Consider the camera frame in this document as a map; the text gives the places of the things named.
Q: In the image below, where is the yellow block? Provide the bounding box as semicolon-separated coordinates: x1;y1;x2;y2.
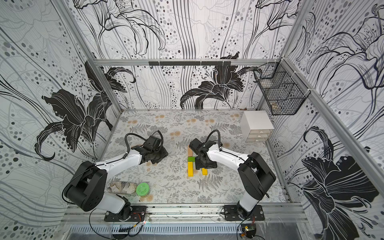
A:
188;162;194;177
202;168;208;176

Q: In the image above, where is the natural wood block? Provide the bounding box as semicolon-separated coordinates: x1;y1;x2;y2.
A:
188;147;194;157

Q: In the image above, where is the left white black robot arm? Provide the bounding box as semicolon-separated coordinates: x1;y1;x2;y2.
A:
62;131;168;214

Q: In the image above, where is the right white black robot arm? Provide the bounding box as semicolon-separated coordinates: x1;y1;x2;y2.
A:
189;139;277;216

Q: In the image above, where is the green round lid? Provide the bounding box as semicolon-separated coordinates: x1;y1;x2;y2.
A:
136;183;150;198

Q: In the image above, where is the white drawer box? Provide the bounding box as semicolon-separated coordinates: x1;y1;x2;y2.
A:
240;111;274;143

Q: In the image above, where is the small electronics board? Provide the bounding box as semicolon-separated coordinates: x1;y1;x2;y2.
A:
241;225;257;239

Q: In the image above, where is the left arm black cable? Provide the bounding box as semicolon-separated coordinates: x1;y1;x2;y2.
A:
124;130;165;158

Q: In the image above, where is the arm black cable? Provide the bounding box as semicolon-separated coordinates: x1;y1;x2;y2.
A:
205;129;223;148
124;130;165;158

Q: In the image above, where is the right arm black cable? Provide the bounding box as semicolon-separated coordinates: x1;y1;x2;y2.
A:
205;129;223;148

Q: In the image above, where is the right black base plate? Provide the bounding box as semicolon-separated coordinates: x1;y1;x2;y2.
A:
224;205;265;222

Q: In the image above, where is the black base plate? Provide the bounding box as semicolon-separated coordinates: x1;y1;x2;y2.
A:
224;205;265;222
104;206;147;223

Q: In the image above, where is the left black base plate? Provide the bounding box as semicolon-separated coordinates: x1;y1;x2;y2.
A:
104;206;147;223

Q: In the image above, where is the white slotted cable duct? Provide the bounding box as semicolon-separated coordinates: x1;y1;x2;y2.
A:
130;223;240;235

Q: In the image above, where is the black wall bar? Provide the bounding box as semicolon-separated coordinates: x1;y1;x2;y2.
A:
148;61;232;66

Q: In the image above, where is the black wire basket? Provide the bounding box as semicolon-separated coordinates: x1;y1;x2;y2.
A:
253;61;307;116

